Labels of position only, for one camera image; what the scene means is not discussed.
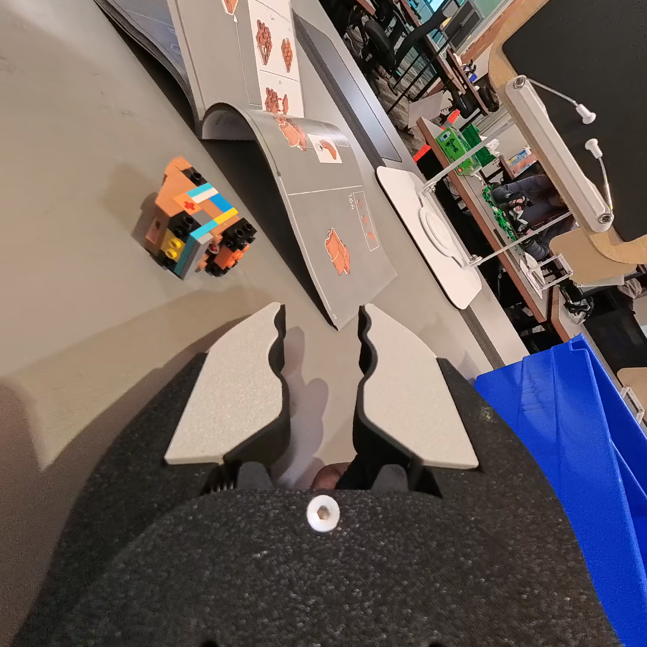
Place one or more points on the multicoloured toy brick model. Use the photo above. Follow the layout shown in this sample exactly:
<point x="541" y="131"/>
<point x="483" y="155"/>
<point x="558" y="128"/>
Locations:
<point x="187" y="222"/>

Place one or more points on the grey desk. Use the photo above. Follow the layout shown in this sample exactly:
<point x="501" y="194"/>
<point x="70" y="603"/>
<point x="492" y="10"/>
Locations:
<point x="76" y="126"/>

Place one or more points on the toy brick instruction booklet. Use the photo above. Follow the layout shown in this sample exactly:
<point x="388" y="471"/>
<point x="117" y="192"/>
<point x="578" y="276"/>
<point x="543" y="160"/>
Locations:
<point x="323" y="212"/>

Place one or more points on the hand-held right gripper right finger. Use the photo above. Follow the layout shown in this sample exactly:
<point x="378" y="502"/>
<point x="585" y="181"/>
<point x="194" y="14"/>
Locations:
<point x="414" y="404"/>

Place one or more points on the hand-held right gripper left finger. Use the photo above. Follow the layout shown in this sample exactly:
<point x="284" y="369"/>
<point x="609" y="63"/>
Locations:
<point x="232" y="399"/>

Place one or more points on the green box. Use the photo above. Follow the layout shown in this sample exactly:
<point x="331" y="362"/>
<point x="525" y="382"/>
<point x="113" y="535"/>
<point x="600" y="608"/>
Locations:
<point x="455" y="149"/>

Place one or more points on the green toy brick foliage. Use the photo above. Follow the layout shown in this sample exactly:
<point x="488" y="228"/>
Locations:
<point x="498" y="217"/>

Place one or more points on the clear acrylic holder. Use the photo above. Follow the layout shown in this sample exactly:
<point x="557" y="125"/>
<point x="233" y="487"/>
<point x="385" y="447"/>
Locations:
<point x="548" y="273"/>

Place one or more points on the blue plastic bin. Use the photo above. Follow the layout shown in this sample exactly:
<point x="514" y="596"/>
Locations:
<point x="556" y="429"/>

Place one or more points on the curved plywood board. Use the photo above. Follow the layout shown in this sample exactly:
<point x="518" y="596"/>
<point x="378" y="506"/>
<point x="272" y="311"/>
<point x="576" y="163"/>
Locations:
<point x="586" y="258"/>

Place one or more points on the black office chair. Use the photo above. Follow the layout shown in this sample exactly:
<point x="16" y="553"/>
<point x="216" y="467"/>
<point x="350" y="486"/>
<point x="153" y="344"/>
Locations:
<point x="384" y="40"/>

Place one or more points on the monitor with white stand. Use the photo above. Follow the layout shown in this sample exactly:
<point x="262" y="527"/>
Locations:
<point x="581" y="76"/>

